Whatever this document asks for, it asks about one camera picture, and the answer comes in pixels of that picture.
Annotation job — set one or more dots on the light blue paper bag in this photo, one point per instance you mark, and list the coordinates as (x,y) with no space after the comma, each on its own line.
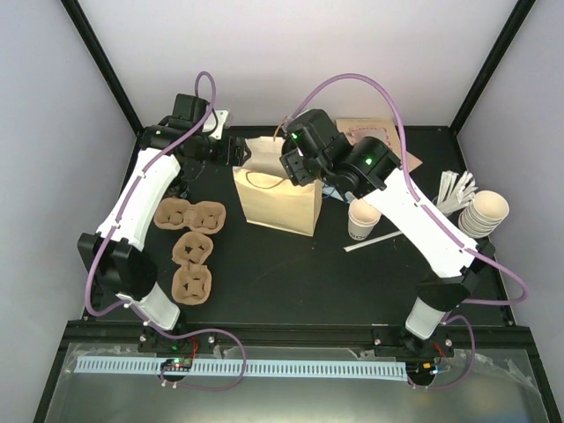
(331,192)

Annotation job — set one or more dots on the kraft paper bag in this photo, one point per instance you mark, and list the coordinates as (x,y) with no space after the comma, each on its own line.
(268,198)

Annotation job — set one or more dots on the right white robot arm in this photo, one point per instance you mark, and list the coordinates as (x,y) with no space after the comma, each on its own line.
(315,149)

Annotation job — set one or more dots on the light blue cable duct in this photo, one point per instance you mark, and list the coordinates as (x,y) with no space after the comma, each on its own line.
(331,369)

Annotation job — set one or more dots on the white stirrer packets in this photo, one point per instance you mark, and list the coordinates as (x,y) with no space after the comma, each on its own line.
(455,192)

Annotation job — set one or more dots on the single white stirrer packet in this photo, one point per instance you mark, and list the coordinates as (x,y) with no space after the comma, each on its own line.
(364,244)

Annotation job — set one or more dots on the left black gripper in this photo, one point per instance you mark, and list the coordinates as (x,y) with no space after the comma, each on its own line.
(237,159)

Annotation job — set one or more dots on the pink cakes paper bag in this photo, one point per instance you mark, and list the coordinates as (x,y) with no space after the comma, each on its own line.
(383,129)

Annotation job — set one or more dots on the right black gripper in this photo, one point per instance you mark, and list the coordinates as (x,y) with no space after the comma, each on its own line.
(298,174)

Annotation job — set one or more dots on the small circuit board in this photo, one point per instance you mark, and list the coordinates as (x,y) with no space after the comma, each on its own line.
(176,364)

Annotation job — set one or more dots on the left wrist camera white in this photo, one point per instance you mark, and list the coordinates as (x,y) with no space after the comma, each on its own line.
(216,123)

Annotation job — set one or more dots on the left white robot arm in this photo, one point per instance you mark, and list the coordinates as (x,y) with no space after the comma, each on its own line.
(120,272)

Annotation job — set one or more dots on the pulp cup carrier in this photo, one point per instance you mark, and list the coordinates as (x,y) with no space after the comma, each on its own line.
(205,217)
(192,282)

